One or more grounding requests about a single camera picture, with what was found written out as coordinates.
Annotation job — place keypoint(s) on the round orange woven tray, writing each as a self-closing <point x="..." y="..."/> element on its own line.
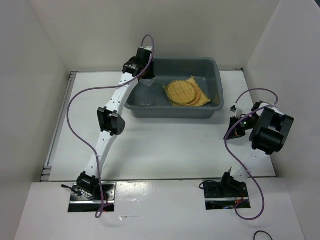
<point x="197" y="97"/>

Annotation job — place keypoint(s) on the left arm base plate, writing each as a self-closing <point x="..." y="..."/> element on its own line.
<point x="83" y="202"/>

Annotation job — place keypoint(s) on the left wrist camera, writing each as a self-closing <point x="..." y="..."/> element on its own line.
<point x="147" y="48"/>

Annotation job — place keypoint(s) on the clear plastic cup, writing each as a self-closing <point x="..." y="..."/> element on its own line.
<point x="147" y="82"/>
<point x="144" y="101"/>

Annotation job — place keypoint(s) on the rectangular woven bamboo mat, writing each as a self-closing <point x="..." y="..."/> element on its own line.
<point x="203" y="97"/>

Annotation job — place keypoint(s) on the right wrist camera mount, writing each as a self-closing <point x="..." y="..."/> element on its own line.
<point x="237" y="111"/>

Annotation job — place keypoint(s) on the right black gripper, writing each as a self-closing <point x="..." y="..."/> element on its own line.
<point x="236" y="132"/>

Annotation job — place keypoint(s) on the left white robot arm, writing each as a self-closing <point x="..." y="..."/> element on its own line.
<point x="110" y="119"/>

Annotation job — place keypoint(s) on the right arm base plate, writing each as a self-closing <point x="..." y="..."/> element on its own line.
<point x="218" y="196"/>

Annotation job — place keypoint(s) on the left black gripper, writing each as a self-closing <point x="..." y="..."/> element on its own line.
<point x="150" y="75"/>

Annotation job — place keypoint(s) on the round bamboo tray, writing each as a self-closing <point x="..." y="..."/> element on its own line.
<point x="181" y="92"/>

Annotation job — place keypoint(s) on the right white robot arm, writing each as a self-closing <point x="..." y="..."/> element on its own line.
<point x="270" y="129"/>

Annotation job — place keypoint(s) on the grey plastic bin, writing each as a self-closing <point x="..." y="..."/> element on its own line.
<point x="166" y="70"/>

